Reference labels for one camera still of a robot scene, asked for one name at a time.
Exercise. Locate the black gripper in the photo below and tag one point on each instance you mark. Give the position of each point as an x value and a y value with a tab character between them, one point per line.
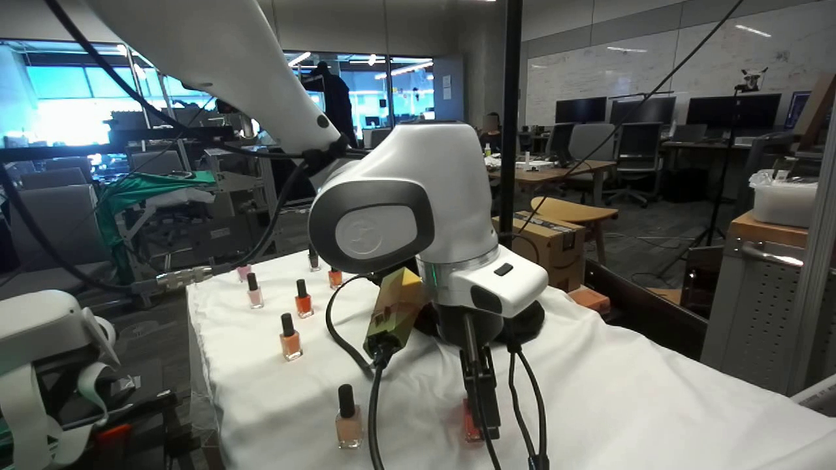
472	341

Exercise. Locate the nude beige nail polish bottle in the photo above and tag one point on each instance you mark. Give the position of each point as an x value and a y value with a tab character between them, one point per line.
349	432

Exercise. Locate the peach nail polish bottle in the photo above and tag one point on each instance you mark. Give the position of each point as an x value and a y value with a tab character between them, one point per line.
290	345

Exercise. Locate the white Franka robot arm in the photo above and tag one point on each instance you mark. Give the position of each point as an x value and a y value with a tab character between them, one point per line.
435	191

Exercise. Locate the dark nail polish bottle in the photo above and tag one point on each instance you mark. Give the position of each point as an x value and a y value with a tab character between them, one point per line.
312	260

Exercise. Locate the orange block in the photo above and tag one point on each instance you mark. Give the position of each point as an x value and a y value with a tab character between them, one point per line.
592	299

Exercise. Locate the large cardboard box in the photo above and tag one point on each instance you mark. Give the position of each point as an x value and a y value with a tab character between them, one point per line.
551	252

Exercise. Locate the white tablecloth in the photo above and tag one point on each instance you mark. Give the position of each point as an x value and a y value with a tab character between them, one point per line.
653	400

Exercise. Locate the low wooden table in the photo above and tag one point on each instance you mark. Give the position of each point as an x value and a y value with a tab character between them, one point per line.
570	209

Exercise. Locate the wooden meeting table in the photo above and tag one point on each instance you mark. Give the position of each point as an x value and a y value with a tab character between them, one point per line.
557	174

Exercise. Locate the seated person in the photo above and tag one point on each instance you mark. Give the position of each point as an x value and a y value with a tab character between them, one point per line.
492	131

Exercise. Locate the grey office chair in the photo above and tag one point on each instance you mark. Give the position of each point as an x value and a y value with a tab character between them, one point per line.
592	141

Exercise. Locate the grey cabinet with wooden top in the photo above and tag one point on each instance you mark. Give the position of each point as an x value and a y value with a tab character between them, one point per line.
754	303

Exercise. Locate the black office chair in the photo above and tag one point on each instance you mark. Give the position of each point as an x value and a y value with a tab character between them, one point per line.
639	153

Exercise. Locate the black computer monitor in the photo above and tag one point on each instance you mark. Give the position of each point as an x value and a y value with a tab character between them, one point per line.
643	114
733	114
581	110

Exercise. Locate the black vertical pole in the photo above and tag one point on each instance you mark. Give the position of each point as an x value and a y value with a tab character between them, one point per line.
511	68

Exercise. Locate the black tripod stand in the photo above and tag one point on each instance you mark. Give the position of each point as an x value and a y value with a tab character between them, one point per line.
725	174

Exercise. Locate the white plastic bin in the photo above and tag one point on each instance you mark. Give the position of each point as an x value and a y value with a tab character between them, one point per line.
781	201

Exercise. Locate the white rounded machine housing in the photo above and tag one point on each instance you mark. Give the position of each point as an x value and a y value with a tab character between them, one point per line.
39	328

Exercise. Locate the grey padded chair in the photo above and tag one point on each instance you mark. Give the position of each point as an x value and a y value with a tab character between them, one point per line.
52	237

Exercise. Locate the aluminium frame post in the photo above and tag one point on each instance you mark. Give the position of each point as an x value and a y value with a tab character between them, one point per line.
818	261

